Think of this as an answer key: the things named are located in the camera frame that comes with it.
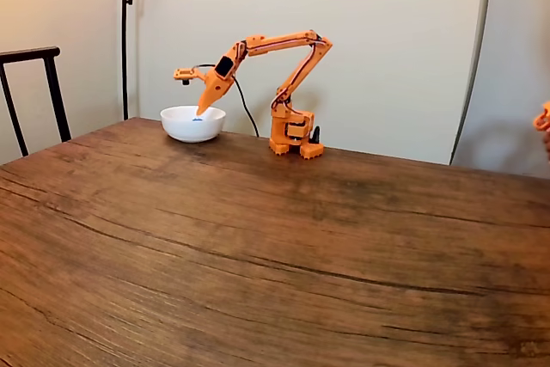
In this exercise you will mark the orange leader arm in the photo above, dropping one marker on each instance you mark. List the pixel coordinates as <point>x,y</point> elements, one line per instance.
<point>543,120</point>

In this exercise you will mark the white bowl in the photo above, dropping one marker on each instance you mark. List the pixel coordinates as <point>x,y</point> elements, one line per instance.
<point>191,130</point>

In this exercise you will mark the person's hand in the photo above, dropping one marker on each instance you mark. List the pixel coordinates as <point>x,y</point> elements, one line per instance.
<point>547,143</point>

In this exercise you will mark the black floor lamp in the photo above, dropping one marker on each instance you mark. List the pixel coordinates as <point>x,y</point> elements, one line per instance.
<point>125,40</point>

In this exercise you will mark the black clamp knob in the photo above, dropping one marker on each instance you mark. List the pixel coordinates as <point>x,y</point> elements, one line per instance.
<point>317,135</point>

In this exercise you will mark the black chair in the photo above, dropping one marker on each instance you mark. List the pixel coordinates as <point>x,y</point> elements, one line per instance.
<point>51,96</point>

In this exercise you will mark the grey curved pole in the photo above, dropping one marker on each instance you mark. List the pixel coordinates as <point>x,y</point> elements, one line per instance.
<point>478,53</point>

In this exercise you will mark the wrist camera in orange mount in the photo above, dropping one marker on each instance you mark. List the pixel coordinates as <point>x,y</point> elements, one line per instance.
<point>187,74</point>

